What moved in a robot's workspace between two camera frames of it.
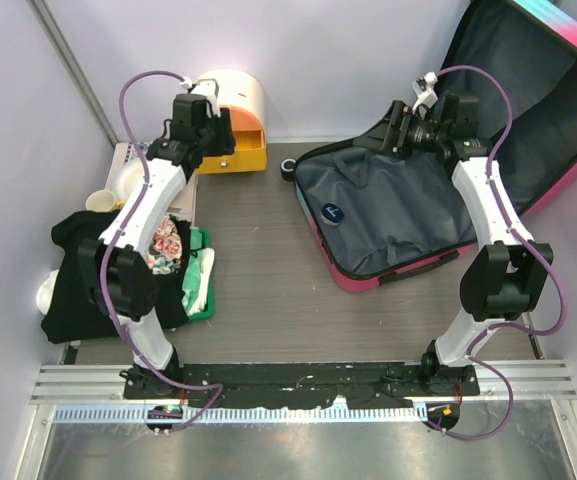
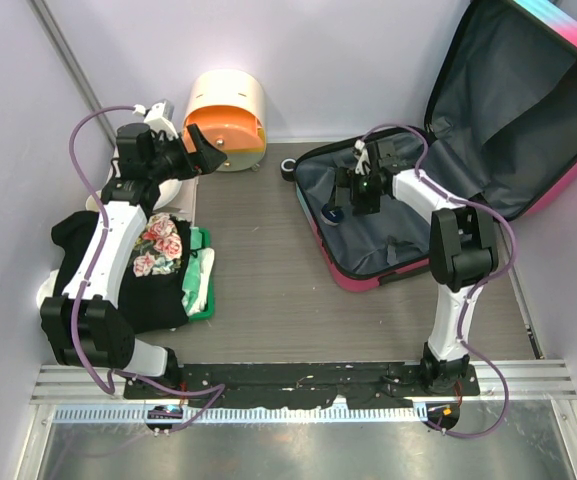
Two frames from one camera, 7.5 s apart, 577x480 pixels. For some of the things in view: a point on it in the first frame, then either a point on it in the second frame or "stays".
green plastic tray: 211,305 stays
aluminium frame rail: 528,380 stays
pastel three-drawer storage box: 244,95 stays
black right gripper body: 422,135 -> 363,183
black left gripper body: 209,136 -> 181,165
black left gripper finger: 226,134 -> 211,159
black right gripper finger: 391,134 -> 366,203
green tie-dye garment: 199,268 stays
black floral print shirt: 72,314 stays
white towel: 45,290 stays
